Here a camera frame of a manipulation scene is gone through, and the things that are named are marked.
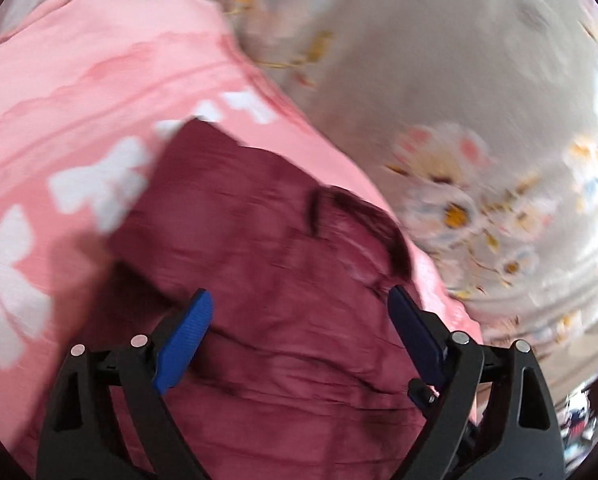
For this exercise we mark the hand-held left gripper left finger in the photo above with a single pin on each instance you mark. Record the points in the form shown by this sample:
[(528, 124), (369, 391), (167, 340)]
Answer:
[(186, 332)]

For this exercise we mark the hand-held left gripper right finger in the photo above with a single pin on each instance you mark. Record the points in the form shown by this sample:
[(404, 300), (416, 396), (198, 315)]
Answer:
[(415, 330)]

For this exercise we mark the maroon puffer jacket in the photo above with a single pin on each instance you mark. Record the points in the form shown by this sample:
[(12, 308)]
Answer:
[(289, 260)]

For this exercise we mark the shelves of assorted goods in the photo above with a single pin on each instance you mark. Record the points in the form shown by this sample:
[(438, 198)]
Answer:
[(579, 415)]

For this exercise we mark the pink blanket with white bows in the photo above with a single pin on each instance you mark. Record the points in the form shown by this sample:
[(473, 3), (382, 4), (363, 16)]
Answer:
[(89, 90)]

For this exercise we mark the grey floral bedsheet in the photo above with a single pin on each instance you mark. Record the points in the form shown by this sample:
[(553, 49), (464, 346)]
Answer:
[(429, 60)]

